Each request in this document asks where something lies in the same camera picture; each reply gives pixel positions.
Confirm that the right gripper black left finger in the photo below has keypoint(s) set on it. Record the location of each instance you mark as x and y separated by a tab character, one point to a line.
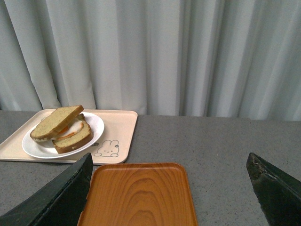
58	203

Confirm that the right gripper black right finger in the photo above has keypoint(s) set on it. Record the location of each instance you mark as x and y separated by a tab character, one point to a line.
278	193

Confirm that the white round plate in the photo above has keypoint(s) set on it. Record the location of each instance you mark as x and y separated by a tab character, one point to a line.
46	150

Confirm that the bread slice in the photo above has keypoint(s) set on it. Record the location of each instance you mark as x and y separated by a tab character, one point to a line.
81	134
55	123

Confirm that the white orange sandwich filling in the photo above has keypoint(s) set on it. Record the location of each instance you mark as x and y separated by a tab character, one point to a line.
70	130

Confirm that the brown wooden tray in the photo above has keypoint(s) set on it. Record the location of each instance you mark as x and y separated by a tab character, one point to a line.
139	194

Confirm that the pink rabbit tray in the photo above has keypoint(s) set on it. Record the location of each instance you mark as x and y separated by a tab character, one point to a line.
112	147

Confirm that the grey curtain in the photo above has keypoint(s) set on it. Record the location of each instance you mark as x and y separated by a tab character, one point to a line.
222	58

